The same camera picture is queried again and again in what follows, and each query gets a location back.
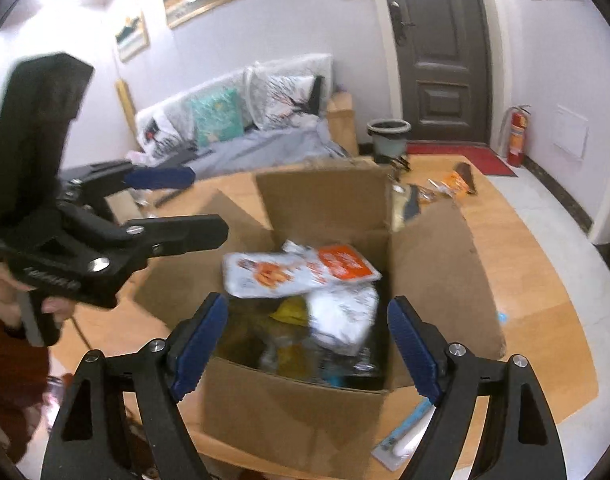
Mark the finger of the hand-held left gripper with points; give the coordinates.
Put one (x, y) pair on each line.
(160, 177)
(190, 232)

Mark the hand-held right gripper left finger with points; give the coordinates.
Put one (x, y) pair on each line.
(200, 345)

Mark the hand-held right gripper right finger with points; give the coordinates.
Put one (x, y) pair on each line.
(415, 350)

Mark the large white snack bag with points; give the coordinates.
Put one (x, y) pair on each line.
(342, 317)

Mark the orange and white snack packet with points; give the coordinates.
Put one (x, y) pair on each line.
(275, 272)

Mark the yellow snack packet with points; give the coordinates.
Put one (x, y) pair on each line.
(291, 311)

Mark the brown cardboard box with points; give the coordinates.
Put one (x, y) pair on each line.
(305, 420)

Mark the person's left forearm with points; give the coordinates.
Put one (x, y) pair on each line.
(10, 390)

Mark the person's left hand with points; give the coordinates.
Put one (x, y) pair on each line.
(2, 300)

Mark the white pillow with red patch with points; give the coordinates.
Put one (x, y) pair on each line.
(157, 135)

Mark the rolled yellow mat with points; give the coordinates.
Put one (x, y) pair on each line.
(125, 105)

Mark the teal tree-print pillow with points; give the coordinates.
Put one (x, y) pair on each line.
(217, 115)

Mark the light blue flat packet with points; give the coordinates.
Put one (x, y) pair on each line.
(400, 440)

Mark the grey sofa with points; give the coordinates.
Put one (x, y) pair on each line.
(265, 150)

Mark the small framed landscape painting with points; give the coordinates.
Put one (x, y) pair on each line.
(132, 37)

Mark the white pillow with black leaves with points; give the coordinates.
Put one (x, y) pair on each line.
(280, 100)

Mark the orange crinkled snack packet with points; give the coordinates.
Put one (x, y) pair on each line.
(452, 182)

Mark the wooden side table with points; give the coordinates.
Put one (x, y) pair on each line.
(342, 125)

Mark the red door mat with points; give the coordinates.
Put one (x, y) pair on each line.
(480, 160)

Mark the grey trash bin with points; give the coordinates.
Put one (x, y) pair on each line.
(387, 145)

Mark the red fire extinguisher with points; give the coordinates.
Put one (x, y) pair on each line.
(517, 140)

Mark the dark brown door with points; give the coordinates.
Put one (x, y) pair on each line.
(445, 60)

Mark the white wall panel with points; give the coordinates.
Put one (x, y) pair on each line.
(570, 132)

